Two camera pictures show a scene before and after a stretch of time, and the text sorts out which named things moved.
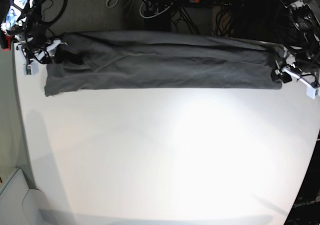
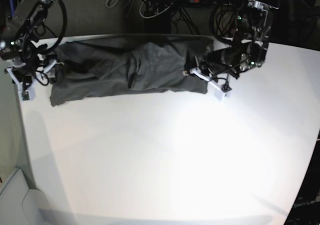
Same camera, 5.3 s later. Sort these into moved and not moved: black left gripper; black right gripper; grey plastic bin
Moved: black right gripper; black left gripper
Not moved: grey plastic bin
